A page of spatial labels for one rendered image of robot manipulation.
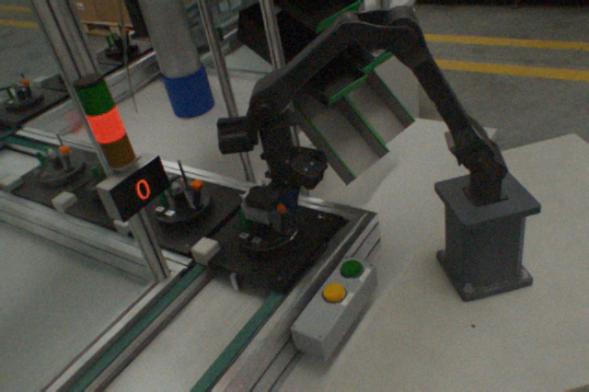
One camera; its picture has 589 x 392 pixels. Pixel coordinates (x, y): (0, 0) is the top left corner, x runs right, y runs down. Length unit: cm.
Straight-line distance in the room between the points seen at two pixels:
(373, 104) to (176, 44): 79
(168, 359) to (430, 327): 50
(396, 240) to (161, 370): 59
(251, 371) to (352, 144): 61
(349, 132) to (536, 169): 50
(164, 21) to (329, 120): 80
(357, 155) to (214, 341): 55
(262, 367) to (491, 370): 40
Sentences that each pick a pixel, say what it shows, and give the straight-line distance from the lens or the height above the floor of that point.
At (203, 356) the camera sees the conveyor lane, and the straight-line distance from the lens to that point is 110.
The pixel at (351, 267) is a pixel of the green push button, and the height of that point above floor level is 97.
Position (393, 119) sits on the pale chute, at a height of 102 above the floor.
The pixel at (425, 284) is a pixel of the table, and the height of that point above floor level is 86.
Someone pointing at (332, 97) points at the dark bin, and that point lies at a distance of 119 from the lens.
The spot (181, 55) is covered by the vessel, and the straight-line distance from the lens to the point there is 199.
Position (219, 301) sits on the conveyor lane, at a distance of 118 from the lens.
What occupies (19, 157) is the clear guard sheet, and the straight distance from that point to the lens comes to 96.
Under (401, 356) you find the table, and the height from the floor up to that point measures 86.
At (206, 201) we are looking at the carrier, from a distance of 134.
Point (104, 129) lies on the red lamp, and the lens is 98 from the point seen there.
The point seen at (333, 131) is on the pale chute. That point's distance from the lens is 133.
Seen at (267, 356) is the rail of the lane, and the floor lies 96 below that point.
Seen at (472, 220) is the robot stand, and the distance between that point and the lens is 105.
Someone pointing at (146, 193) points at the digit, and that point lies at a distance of 105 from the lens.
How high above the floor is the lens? 173
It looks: 35 degrees down
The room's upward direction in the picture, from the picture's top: 12 degrees counter-clockwise
